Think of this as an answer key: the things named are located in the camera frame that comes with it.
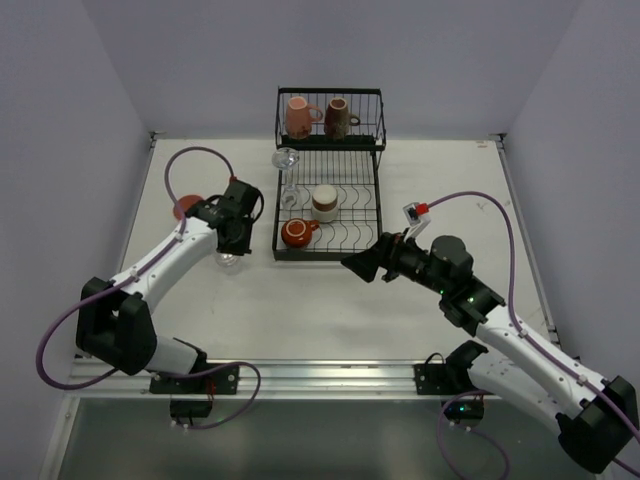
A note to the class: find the pink plastic tumbler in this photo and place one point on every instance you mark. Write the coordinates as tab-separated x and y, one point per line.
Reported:
184	204

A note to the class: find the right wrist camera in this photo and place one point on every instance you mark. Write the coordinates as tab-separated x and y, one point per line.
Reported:
418	218

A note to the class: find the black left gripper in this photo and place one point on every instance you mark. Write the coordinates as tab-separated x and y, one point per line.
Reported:
239	242

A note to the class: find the pink ceramic mug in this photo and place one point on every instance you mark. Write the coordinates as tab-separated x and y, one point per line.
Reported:
300	118

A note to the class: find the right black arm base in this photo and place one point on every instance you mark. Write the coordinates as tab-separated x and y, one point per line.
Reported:
449	376

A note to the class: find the black wire dish rack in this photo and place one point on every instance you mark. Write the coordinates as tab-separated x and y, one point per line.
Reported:
350	165

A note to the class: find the brown ceramic mug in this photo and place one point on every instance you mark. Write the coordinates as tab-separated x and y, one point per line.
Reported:
338	120

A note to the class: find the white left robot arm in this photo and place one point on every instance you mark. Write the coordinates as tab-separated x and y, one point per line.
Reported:
115	318

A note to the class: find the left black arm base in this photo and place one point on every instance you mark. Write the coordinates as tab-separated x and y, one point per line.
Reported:
205	379

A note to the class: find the white brown ceramic cup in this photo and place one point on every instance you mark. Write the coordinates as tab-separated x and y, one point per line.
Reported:
324	203

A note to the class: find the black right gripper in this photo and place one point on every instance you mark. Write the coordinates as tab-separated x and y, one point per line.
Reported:
386	257

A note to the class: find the aluminium mounting rail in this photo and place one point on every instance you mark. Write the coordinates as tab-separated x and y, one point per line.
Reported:
282	380

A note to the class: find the orange ceramic mug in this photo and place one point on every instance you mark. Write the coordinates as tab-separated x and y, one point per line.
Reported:
298	233

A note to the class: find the clear wine glass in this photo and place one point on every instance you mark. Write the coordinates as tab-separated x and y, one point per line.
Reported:
285	160

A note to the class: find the clear faceted glass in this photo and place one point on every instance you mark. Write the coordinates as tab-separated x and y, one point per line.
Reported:
230	264

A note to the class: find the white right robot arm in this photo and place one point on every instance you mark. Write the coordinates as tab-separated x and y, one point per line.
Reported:
595	418

